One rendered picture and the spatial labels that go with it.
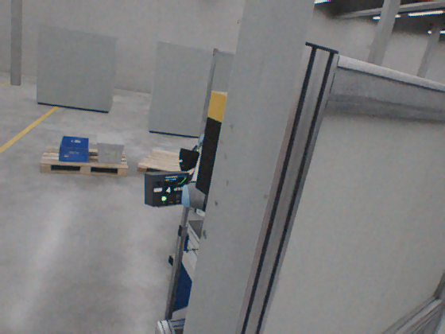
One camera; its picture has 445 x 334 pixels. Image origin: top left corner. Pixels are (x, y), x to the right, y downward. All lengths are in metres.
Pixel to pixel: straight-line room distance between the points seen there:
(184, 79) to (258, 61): 7.74
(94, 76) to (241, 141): 9.34
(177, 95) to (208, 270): 7.74
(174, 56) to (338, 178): 7.55
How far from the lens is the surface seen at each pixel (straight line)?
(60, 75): 9.77
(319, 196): 0.52
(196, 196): 1.89
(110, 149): 5.38
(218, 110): 0.36
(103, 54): 9.56
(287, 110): 0.34
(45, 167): 5.38
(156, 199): 2.07
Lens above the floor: 1.97
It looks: 17 degrees down
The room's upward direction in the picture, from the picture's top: 11 degrees clockwise
